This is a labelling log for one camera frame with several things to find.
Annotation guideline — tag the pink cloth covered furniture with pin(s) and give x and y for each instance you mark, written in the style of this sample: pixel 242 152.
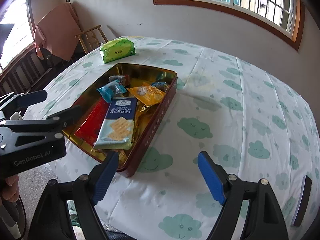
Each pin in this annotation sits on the pink cloth covered furniture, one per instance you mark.
pixel 57 31

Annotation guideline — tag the blue dark candy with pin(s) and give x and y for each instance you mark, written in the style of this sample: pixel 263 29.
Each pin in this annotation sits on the blue dark candy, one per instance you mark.
pixel 161 85

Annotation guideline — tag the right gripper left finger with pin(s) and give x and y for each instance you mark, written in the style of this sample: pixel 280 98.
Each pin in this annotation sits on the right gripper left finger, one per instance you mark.
pixel 51 219

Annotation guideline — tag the red snack packet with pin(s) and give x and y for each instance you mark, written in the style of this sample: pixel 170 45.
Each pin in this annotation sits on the red snack packet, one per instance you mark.
pixel 89 130

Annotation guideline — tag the twisted dough snack bag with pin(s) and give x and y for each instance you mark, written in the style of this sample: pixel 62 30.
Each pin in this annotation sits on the twisted dough snack bag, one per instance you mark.
pixel 139 121

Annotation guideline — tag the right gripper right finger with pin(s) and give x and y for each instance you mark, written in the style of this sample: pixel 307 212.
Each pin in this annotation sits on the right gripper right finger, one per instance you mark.
pixel 264 219

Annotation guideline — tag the orange snack packet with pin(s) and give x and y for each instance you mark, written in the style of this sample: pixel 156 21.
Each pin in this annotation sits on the orange snack packet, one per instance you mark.
pixel 147 95

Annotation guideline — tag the cloud print tablecloth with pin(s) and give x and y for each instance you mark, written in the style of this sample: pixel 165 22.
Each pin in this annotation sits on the cloud print tablecloth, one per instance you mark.
pixel 249 122

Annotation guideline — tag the blue soda cracker pack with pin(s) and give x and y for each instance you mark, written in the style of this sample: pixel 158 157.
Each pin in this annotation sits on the blue soda cracker pack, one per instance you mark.
pixel 117 128

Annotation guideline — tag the person's hand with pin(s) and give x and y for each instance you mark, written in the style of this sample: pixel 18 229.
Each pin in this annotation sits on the person's hand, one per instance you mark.
pixel 11 189

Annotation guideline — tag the dark seaweed snack block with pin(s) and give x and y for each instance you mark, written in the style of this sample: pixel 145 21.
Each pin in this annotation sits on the dark seaweed snack block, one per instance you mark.
pixel 122 79

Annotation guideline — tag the gold toffee tin box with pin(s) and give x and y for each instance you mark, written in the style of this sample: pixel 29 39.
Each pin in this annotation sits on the gold toffee tin box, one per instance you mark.
pixel 140 75

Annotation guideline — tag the blue smartphone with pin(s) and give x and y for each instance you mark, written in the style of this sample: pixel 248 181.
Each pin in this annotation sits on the blue smartphone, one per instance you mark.
pixel 303 202

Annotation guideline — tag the wooden chair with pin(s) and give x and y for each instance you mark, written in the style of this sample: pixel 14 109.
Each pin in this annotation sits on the wooden chair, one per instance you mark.
pixel 88 39

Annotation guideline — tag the green tissue pack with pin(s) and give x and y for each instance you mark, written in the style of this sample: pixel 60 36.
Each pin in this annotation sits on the green tissue pack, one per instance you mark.
pixel 117 49

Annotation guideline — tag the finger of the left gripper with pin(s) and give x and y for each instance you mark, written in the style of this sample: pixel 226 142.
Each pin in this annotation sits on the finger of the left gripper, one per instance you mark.
pixel 55 122
pixel 11 102

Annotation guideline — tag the dark wooden bench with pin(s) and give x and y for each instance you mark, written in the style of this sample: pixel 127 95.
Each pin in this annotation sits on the dark wooden bench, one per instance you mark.
pixel 28 73

